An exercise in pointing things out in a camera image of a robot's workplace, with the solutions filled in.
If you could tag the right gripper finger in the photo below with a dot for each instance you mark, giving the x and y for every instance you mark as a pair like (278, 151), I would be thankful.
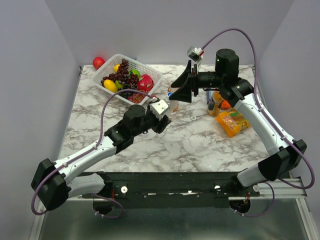
(182, 94)
(183, 77)

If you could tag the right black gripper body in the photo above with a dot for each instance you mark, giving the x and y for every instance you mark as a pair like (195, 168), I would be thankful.
(195, 80)

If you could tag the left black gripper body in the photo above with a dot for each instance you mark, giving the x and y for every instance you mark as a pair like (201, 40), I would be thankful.
(151, 121)

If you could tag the tall orange drink bottle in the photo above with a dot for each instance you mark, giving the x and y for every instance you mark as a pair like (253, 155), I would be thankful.
(175, 103)

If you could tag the small orange juice bottle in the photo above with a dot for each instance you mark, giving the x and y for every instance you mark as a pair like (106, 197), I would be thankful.
(215, 104)

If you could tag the clear plastic bottle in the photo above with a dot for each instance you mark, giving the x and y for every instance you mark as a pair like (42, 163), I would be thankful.
(170, 106)

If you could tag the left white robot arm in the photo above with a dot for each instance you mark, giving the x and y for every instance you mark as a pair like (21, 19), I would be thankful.
(54, 182)

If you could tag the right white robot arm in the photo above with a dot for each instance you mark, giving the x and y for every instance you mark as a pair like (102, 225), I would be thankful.
(284, 151)

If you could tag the blue toothpaste box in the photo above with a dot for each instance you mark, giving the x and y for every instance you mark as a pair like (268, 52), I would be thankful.
(209, 94)

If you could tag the black grape bunch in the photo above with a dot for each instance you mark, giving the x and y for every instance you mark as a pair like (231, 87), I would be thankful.
(127, 91)

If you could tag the pink dragon fruit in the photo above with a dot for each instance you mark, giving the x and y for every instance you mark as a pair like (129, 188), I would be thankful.
(145, 83)

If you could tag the orange razor package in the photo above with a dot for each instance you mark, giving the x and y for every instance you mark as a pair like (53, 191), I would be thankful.
(225, 105)

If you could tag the dark purple grape bunch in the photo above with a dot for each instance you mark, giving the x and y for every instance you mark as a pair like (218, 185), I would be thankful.
(122, 77)

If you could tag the white plastic fruit basket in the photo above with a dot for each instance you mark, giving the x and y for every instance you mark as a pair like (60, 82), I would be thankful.
(107, 68)

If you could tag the green apple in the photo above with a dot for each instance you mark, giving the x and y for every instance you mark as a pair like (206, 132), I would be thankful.
(135, 72)

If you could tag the orange snack bag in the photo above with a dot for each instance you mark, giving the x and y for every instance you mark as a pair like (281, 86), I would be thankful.
(233, 122)

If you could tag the yellow lemon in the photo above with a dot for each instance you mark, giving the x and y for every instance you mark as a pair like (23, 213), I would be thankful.
(116, 68)

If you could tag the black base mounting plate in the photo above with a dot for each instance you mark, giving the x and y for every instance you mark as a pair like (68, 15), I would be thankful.
(161, 202)

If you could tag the red apple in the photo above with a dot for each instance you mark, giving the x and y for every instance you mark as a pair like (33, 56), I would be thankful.
(98, 62)

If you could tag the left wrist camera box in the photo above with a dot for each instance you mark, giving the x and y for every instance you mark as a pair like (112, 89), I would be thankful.
(159, 108)

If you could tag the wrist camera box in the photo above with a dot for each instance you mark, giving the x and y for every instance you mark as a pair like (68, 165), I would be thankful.
(196, 55)
(159, 108)

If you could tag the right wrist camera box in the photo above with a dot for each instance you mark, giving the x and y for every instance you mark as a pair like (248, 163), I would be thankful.
(196, 55)

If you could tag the aluminium frame rail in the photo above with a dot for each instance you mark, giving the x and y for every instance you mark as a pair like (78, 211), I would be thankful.
(287, 188)

